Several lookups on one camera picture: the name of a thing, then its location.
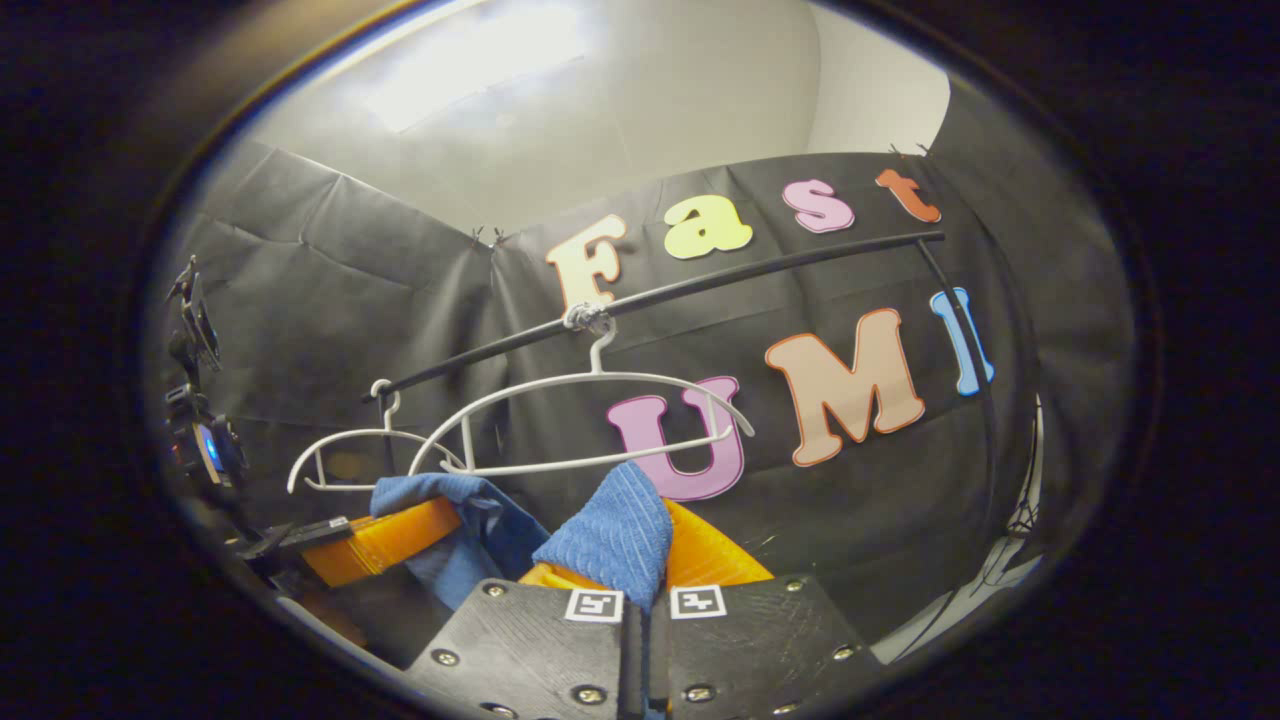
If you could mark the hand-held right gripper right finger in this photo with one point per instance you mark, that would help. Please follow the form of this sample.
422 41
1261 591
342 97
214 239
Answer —
760 640

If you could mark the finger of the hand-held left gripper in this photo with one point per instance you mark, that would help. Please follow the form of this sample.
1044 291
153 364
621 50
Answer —
335 618
390 540

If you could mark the black backdrop clip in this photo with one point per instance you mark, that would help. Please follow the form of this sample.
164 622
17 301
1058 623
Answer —
488 237
906 150

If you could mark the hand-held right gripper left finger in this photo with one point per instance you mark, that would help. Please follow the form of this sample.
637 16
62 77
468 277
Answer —
540 650

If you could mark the white hanger with hook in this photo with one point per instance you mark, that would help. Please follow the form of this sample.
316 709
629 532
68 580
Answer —
600 378

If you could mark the white plastic hanger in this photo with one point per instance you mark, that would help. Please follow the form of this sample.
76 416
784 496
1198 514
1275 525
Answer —
340 435

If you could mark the black clothes rack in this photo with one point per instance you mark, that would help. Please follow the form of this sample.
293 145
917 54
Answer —
760 268

